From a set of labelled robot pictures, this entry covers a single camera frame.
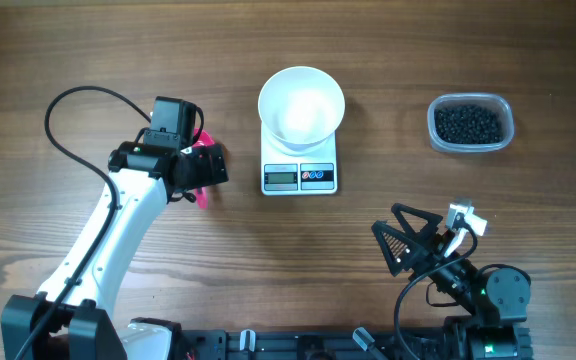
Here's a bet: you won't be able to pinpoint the pink plastic measuring scoop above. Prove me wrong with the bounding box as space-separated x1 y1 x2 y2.
190 127 216 210

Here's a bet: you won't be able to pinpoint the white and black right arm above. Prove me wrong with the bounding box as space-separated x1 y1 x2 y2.
371 202 533 359

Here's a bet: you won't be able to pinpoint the black beans in container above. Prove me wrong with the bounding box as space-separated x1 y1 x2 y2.
434 104 503 145

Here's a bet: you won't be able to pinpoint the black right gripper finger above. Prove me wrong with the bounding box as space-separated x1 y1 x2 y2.
391 203 443 240
371 221 421 277

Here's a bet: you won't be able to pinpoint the white bowl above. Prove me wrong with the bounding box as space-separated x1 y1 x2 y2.
257 66 346 146

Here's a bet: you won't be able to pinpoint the clear plastic container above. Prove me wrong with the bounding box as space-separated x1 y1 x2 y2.
427 93 515 154

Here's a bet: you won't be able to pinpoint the white digital kitchen scale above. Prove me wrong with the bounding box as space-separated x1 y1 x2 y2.
261 125 338 196

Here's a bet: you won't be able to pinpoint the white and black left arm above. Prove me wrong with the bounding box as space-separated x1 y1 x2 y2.
1 97 228 359

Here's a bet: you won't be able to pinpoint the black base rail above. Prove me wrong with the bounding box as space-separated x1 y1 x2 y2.
177 327 534 360

